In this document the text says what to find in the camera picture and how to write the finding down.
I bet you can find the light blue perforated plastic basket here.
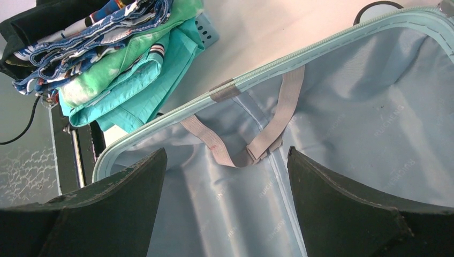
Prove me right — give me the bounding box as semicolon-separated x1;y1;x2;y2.
195;13;220;49

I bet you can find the teal garment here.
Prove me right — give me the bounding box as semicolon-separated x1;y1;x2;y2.
59;19;204;133

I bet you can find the green white patterned cloth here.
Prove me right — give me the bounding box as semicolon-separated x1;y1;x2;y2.
58;1;203;109

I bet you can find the dark blue patterned clothing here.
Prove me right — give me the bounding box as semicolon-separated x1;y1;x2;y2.
8;1;173;95

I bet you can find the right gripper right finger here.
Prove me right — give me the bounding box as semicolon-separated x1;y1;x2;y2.
287;147;453;256

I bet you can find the light blue hard-shell suitcase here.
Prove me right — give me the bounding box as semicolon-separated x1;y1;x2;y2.
93;1;453;256

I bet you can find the black garment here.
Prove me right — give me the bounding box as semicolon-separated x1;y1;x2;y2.
1;1;107;79

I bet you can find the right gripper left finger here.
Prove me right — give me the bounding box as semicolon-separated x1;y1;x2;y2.
1;149;168;256

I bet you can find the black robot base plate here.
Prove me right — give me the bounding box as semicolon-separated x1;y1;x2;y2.
50;105;106;194

